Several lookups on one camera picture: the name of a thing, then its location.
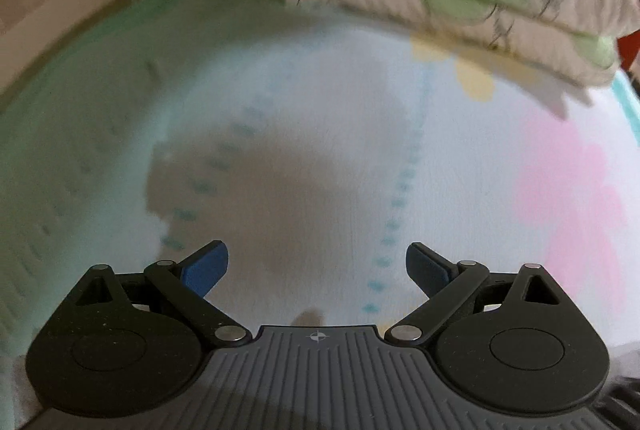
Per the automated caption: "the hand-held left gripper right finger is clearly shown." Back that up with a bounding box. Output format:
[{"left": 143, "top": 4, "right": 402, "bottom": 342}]
[{"left": 386, "top": 241, "right": 567, "bottom": 347}]

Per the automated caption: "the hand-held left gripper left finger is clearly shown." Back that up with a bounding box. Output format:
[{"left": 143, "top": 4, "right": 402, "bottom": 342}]
[{"left": 75, "top": 240, "right": 252, "bottom": 347}]

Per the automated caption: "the red bed post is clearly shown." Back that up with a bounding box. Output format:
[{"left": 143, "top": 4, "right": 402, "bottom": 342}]
[{"left": 619, "top": 34, "right": 640, "bottom": 78}]

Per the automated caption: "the pastel printed bed sheet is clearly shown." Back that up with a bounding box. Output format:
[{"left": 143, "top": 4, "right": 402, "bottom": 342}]
[{"left": 0, "top": 0, "right": 640, "bottom": 430}]

